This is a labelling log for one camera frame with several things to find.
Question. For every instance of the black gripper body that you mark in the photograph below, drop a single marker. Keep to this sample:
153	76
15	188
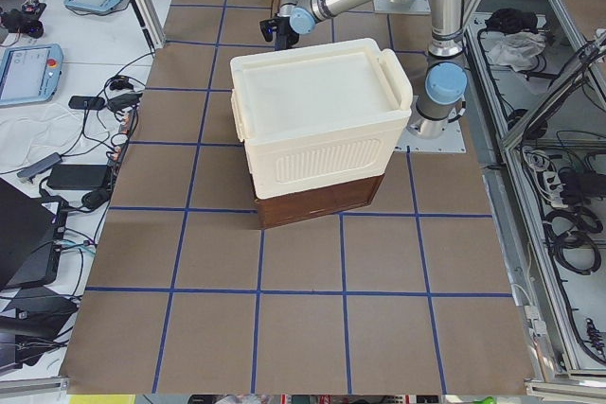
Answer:
284	36

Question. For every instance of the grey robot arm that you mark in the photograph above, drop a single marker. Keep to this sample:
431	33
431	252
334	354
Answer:
441	102

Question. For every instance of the dark wooden drawer cabinet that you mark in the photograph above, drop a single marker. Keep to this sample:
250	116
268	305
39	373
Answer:
316	203

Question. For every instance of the crumpled white cloth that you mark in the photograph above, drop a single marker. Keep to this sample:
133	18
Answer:
518	51

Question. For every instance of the blue teach pendant near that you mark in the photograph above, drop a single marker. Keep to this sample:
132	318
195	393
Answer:
30	74

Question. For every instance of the black power brick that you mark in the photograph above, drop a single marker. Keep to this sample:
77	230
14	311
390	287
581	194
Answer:
77	177

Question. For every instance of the black laptop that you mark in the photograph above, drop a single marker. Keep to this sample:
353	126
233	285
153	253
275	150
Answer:
31	229

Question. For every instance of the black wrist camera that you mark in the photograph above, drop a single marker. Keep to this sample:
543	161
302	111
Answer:
273	28

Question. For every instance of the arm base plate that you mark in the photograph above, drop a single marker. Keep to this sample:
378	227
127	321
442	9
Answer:
450	141

